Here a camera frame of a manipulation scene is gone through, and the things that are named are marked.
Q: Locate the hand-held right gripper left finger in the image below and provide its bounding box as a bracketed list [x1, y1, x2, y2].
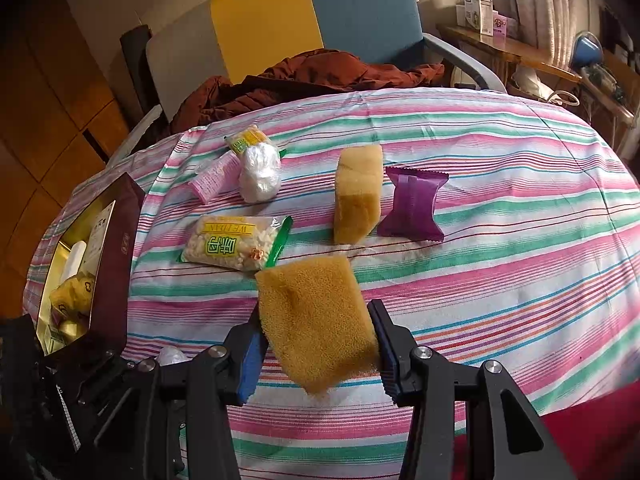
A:
[127, 305, 271, 480]

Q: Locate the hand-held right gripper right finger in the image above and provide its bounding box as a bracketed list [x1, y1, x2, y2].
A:
[367, 299, 578, 480]

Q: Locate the yellow sponge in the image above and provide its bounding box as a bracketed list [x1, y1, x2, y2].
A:
[333, 144, 385, 246]
[255, 255, 381, 395]

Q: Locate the yellow green snack packet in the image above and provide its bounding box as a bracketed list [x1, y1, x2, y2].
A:
[177, 214, 293, 273]

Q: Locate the yellow printed pouch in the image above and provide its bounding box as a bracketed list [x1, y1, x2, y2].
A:
[50, 272, 96, 317]

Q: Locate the purple foil packet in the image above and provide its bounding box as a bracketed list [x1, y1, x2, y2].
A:
[376, 166, 449, 242]

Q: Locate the gold tin box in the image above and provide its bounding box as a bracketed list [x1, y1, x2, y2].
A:
[36, 172, 147, 358]

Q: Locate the pink packet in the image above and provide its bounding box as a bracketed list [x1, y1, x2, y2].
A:
[192, 152, 243, 206]

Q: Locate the white plastic bag ball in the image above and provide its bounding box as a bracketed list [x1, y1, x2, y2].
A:
[156, 345, 190, 367]
[239, 142, 282, 204]

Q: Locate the cream cardboard box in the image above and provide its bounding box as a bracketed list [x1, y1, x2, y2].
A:
[85, 202, 117, 266]

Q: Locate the small yellow corn packet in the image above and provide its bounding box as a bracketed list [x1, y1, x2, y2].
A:
[223, 125, 273, 157]

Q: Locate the striped bedsheet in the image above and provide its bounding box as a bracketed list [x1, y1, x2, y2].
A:
[27, 85, 640, 480]

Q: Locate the red cloth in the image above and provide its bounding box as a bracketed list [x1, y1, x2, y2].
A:
[450, 394, 640, 480]

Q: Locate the red-brown jacket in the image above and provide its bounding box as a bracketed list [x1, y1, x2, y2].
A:
[170, 49, 446, 136]

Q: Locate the white cloth bundle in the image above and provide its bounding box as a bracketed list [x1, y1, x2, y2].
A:
[510, 62, 551, 98]

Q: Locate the wooden wardrobe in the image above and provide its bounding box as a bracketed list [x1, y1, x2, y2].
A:
[0, 0, 136, 241]

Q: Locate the black rolled mat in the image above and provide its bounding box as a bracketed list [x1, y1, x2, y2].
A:
[120, 25, 156, 126]

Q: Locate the wooden desk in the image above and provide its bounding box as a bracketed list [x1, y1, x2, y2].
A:
[437, 22, 640, 131]

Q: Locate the grey yellow blue chair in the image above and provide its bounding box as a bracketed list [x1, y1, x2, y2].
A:
[107, 0, 508, 161]

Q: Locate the pink small box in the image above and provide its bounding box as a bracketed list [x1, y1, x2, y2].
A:
[492, 10, 518, 38]

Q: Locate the beige patterned curtain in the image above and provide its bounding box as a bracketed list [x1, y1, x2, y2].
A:
[507, 0, 593, 66]

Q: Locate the white cable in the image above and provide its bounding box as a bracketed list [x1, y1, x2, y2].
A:
[542, 91, 581, 107]

